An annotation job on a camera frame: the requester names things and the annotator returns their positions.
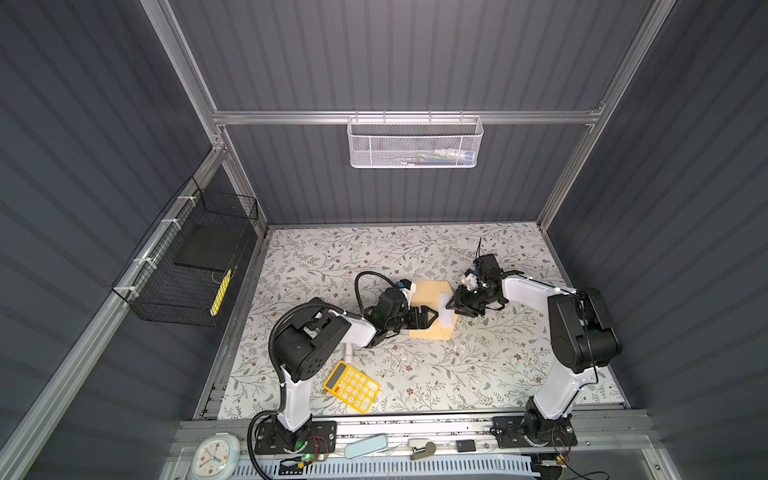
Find white paper letter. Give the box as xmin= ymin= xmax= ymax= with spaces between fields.
xmin=438 ymin=292 xmax=455 ymax=329

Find manila paper envelope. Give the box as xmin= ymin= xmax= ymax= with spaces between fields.
xmin=409 ymin=280 xmax=458 ymax=341

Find white glue stick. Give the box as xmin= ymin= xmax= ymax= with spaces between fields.
xmin=343 ymin=343 xmax=354 ymax=364

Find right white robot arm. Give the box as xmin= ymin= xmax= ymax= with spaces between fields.
xmin=446 ymin=254 xmax=622 ymax=440

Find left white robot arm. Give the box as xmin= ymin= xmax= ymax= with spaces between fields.
xmin=268 ymin=286 xmax=440 ymax=434

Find yellow calculator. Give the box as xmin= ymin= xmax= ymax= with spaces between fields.
xmin=323 ymin=361 xmax=380 ymax=414

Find small metal latch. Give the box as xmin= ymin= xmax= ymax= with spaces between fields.
xmin=408 ymin=439 xmax=437 ymax=461

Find light blue eraser case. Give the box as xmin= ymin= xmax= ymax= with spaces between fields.
xmin=344 ymin=435 xmax=389 ymax=460

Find small black square block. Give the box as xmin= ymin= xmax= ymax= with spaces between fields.
xmin=455 ymin=439 xmax=476 ymax=453

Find pens in white basket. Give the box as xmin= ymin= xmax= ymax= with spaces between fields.
xmin=396 ymin=149 xmax=476 ymax=168

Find white analog clock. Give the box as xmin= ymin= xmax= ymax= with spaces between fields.
xmin=189 ymin=433 xmax=241 ymax=480

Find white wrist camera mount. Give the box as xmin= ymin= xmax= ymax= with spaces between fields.
xmin=396 ymin=279 xmax=417 ymax=296
xmin=461 ymin=270 xmax=478 ymax=291

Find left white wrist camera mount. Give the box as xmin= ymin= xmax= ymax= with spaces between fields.
xmin=396 ymin=279 xmax=417 ymax=296

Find black corrugated cable hose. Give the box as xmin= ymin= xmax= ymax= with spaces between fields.
xmin=247 ymin=271 xmax=400 ymax=480

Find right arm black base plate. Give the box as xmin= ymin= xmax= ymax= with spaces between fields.
xmin=490 ymin=415 xmax=578 ymax=448

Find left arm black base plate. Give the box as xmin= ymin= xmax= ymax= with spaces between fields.
xmin=252 ymin=416 xmax=338 ymax=455

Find white slotted cable duct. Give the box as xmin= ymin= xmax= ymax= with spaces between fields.
xmin=259 ymin=454 xmax=541 ymax=479

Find white wire mesh basket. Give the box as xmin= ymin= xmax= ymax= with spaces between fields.
xmin=346 ymin=115 xmax=484 ymax=169

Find black wire basket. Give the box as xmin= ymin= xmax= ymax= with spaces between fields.
xmin=113 ymin=181 xmax=259 ymax=327

